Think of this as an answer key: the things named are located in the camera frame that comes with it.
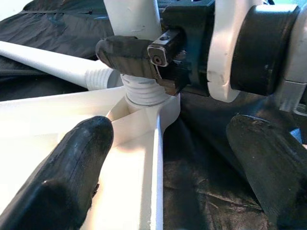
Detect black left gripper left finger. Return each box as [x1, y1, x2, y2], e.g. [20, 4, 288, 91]
[0, 115, 115, 230]

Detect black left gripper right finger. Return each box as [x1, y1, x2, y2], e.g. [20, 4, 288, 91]
[226, 114, 307, 230]

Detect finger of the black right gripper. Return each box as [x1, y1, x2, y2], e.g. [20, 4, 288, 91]
[95, 35, 161, 81]

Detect white plastic table leg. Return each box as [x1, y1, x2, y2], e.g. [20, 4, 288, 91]
[103, 0, 169, 106]
[0, 40, 123, 92]

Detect white plastic children table top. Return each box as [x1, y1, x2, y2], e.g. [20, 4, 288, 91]
[0, 85, 181, 230]

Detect black plastic sheet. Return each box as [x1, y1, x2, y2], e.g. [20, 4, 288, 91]
[0, 0, 307, 230]

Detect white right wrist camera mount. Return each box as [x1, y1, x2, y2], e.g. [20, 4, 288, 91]
[206, 0, 266, 104]

